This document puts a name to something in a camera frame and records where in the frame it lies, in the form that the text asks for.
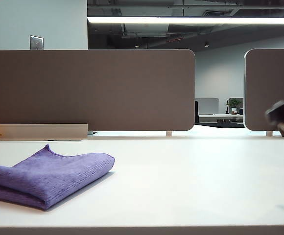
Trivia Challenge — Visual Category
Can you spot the purple microfiber cloth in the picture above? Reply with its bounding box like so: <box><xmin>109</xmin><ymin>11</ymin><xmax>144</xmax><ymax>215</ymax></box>
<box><xmin>0</xmin><ymin>143</ymin><xmax>116</xmax><ymax>211</ymax></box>

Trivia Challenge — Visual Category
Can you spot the wide brown desk divider panel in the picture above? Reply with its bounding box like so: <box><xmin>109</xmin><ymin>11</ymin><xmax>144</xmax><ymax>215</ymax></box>
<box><xmin>0</xmin><ymin>49</ymin><xmax>196</xmax><ymax>132</ymax></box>

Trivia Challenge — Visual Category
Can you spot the grey background desk divider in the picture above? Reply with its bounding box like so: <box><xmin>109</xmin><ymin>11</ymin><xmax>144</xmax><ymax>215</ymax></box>
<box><xmin>195</xmin><ymin>97</ymin><xmax>220</xmax><ymax>115</ymax></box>

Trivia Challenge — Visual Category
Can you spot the white background desk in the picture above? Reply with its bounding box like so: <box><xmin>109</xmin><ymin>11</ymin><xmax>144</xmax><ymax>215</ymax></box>
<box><xmin>198</xmin><ymin>113</ymin><xmax>244</xmax><ymax>123</ymax></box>

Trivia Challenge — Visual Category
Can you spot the small green potted plant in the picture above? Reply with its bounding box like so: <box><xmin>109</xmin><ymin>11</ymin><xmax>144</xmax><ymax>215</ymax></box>
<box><xmin>227</xmin><ymin>98</ymin><xmax>242</xmax><ymax>115</ymax></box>

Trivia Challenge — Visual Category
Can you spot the long ceiling light strip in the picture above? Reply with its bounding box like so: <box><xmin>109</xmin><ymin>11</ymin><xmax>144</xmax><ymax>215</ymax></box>
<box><xmin>87</xmin><ymin>16</ymin><xmax>284</xmax><ymax>25</ymax></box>

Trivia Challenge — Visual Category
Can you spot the narrow brown desk divider panel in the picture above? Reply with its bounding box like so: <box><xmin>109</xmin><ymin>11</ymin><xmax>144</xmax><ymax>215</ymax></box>
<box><xmin>244</xmin><ymin>48</ymin><xmax>284</xmax><ymax>131</ymax></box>

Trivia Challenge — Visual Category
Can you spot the metal wall switch plate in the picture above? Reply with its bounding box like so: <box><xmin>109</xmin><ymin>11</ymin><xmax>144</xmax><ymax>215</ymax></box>
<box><xmin>29</xmin><ymin>35</ymin><xmax>45</xmax><ymax>50</ymax></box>

